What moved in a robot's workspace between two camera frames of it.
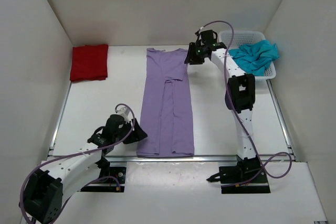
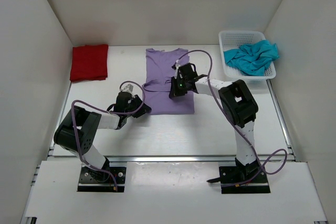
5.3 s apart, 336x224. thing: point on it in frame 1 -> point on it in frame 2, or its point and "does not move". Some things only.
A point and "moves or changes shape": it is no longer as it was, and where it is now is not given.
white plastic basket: [242, 38] does not move
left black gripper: [137, 134] -> [144, 109]
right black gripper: [192, 59] -> [175, 92]
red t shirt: [89, 62] does not move
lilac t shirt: [166, 125] moves or changes shape
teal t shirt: [254, 57] does not move
